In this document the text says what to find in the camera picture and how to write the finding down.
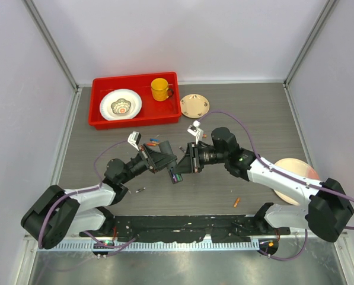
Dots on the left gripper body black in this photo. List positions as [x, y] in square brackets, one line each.
[145, 155]

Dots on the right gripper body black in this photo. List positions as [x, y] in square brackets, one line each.
[197, 157]

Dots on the black remote control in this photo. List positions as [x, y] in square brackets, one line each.
[171, 159]

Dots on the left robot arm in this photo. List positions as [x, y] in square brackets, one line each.
[61, 212]

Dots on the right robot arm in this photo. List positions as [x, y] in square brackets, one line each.
[321, 206]

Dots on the red plastic tray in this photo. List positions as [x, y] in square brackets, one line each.
[152, 111]

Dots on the beige floral saucer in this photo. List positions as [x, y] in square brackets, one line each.
[194, 106]

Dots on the white paper plate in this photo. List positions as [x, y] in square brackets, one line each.
[120, 104]

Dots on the yellow mug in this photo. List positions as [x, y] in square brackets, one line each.
[161, 90]

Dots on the pink rimmed plate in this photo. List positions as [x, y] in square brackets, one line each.
[297, 167]

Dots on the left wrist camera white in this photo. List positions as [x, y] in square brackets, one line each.
[134, 139]

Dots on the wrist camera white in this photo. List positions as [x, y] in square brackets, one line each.
[134, 139]
[195, 130]

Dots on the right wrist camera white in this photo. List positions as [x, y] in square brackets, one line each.
[195, 130]

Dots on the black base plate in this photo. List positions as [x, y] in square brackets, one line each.
[187, 229]

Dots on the white slotted cable duct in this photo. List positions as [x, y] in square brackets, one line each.
[204, 245]

